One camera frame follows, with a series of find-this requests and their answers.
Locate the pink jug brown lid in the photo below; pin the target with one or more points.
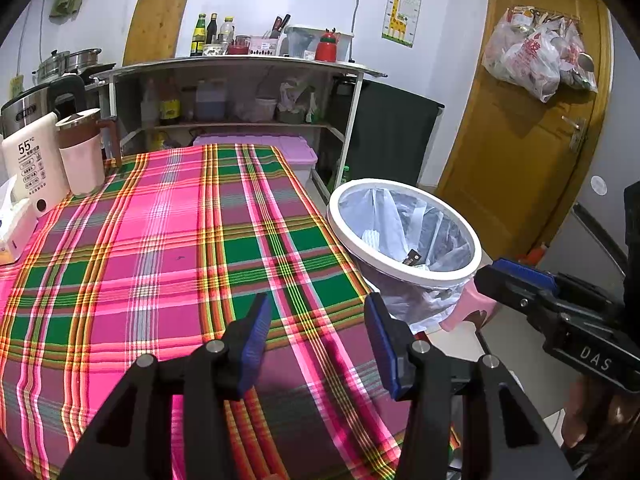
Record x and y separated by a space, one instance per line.
80 160

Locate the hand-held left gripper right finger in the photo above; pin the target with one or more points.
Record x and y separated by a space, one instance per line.
382 350

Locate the orange plastic item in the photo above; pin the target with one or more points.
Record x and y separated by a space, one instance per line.
536 255

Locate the person's right hand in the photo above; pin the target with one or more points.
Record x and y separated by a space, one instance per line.
585 420

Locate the bamboo cutting board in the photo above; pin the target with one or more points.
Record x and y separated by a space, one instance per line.
155 30

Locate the white round trash bin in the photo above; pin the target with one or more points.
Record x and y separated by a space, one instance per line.
380 265

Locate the white plastic bin liner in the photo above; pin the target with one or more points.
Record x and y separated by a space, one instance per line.
400 215

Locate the green bowl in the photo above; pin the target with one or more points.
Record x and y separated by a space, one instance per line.
291 117

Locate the crumpled shelf plastic bag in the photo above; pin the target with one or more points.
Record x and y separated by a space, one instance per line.
295 95

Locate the clear hanging plastic bag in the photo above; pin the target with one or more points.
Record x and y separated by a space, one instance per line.
577 65

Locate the green bottle yellow label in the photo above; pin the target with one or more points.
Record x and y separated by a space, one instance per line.
198 37

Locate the cream electric water warmer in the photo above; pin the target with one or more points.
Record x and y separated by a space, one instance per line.
35 165

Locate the red kids water bottle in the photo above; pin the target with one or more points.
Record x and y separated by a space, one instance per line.
326 50

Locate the white round wall hook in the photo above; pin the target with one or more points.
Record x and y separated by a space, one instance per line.
598 185

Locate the red lidded bowl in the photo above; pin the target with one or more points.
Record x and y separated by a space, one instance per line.
238 50

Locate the blue jerry can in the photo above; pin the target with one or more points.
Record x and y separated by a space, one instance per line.
211 102

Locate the black cabinet curtain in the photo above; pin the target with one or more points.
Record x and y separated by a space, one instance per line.
390 130

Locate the white plastic bottle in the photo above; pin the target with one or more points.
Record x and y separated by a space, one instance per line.
150 107

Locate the green white bottle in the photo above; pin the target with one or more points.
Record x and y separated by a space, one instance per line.
312 110

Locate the pink storage box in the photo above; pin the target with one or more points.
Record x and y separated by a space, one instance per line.
295 152

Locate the white red-print plastic bag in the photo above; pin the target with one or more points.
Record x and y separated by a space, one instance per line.
525 65

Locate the steel lidded pot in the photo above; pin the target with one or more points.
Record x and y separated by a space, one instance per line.
50 67
84 59

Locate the pink green plaid tablecloth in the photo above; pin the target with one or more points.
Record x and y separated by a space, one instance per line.
150 270

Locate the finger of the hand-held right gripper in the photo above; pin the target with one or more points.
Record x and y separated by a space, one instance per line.
510 292
525 272

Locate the black gas stove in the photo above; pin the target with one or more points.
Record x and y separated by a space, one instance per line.
100 72

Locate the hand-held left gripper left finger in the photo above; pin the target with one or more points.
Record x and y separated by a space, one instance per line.
257 345

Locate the wooden door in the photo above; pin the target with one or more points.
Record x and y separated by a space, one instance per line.
510 170

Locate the giraffe height chart poster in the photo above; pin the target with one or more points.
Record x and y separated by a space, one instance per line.
402 10

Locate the clear plastic bottle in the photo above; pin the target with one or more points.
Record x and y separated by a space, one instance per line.
227 32

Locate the dark sauce bottle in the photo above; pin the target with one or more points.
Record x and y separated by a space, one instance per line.
212 30

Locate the steel electric kettle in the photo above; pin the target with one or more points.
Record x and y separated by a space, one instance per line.
25 107

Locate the small brown bottle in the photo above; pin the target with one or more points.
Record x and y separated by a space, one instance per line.
188 105

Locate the white tissue box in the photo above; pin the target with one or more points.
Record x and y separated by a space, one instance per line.
15 230

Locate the clear plastic jar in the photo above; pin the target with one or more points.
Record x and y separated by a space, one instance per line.
265 110

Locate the pink utensil box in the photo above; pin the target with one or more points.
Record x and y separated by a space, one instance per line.
263 47

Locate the pink plastic stool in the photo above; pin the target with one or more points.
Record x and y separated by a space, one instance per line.
470 305

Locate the patterned ceramic bowl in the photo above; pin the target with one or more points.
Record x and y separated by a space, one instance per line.
213 50

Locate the oil bottle yellow label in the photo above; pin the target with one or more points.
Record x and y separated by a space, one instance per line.
170 107

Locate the yellowish power strip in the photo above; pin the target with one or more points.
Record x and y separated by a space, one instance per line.
17 86

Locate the white kitchen shelf unit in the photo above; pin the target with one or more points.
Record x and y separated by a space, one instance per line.
348 130

